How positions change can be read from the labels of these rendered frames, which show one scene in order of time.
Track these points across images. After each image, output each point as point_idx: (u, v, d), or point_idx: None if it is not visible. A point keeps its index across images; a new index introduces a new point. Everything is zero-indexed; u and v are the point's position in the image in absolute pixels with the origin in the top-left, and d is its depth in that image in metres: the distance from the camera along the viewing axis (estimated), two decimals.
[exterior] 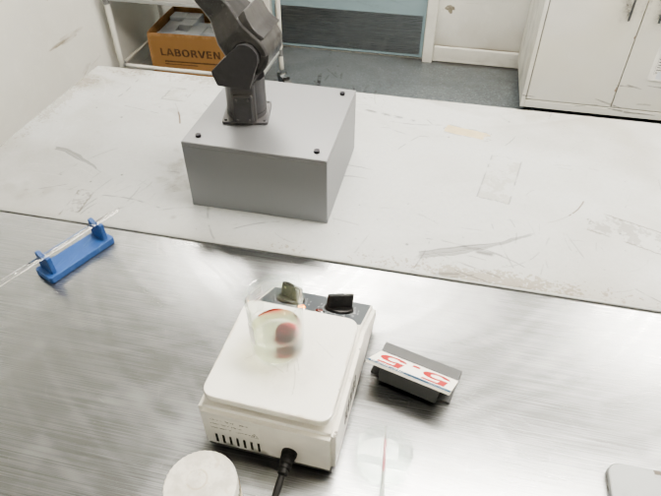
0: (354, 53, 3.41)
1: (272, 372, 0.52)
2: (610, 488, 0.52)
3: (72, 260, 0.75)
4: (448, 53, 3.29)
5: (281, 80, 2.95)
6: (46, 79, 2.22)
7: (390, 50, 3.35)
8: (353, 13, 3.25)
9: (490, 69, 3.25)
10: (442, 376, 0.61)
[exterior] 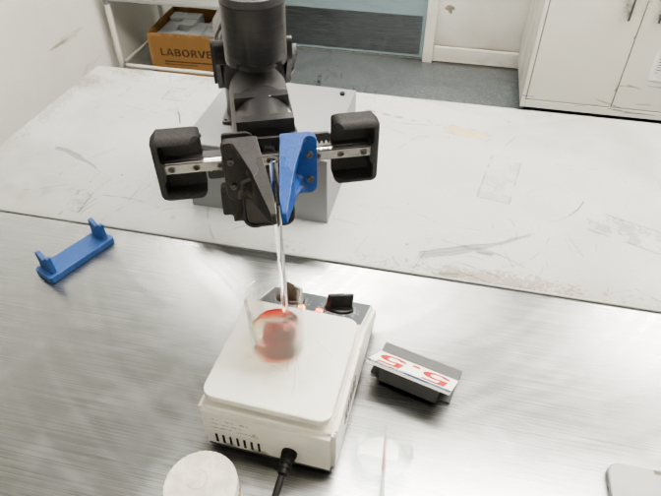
0: (354, 53, 3.41)
1: (272, 372, 0.52)
2: (610, 488, 0.52)
3: (72, 260, 0.75)
4: (448, 53, 3.29)
5: None
6: (46, 79, 2.22)
7: (390, 50, 3.35)
8: (353, 13, 3.25)
9: (490, 69, 3.25)
10: (442, 376, 0.61)
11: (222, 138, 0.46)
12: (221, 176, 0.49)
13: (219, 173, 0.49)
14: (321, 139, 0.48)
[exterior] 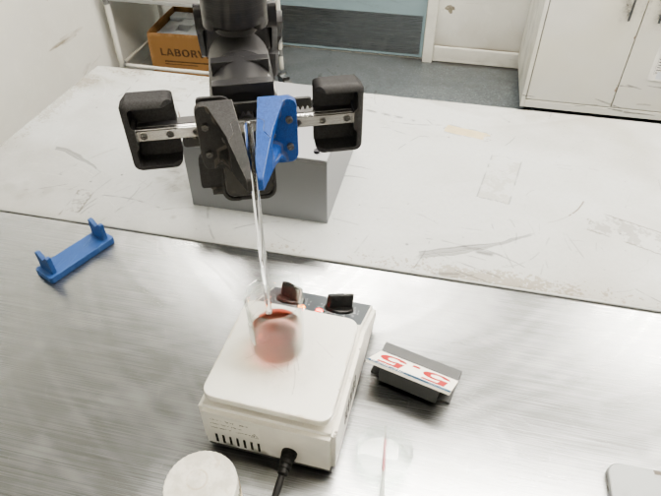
0: (354, 53, 3.41)
1: (272, 372, 0.52)
2: (610, 488, 0.52)
3: (72, 260, 0.75)
4: (448, 53, 3.29)
5: (281, 80, 2.95)
6: (46, 79, 2.22)
7: (390, 50, 3.35)
8: (353, 13, 3.25)
9: (490, 69, 3.25)
10: (442, 376, 0.61)
11: (197, 102, 0.44)
12: (198, 145, 0.46)
13: (195, 141, 0.46)
14: (302, 104, 0.46)
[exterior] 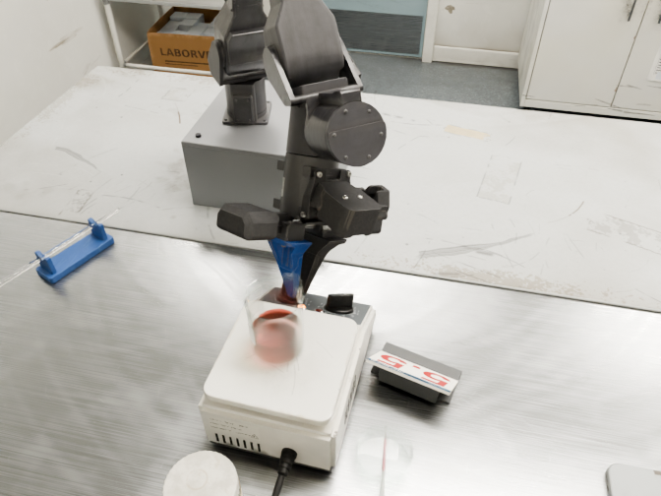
0: (354, 53, 3.41)
1: (272, 372, 0.52)
2: (610, 488, 0.52)
3: (72, 260, 0.75)
4: (448, 53, 3.29)
5: None
6: (46, 79, 2.22)
7: (390, 50, 3.35)
8: (353, 13, 3.25)
9: (490, 69, 3.25)
10: (442, 376, 0.61)
11: None
12: None
13: None
14: None
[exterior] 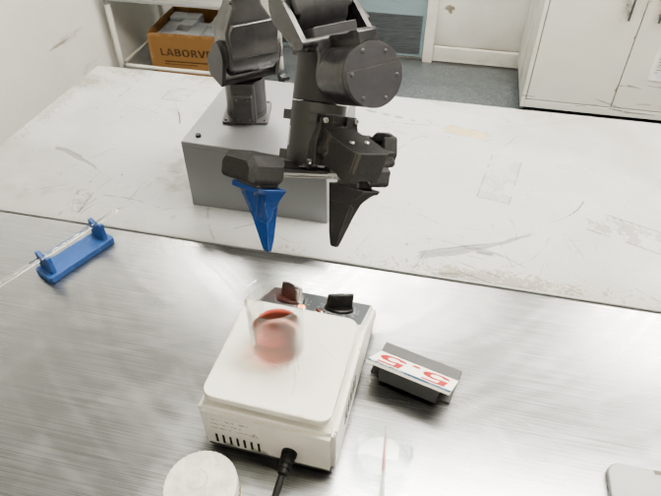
0: None
1: (272, 372, 0.52)
2: (610, 488, 0.52)
3: (72, 260, 0.75)
4: (448, 53, 3.29)
5: (281, 80, 2.95)
6: (46, 79, 2.22)
7: None
8: None
9: (490, 69, 3.25)
10: (442, 376, 0.61)
11: None
12: (320, 173, 0.60)
13: (319, 173, 0.60)
14: (303, 169, 0.62)
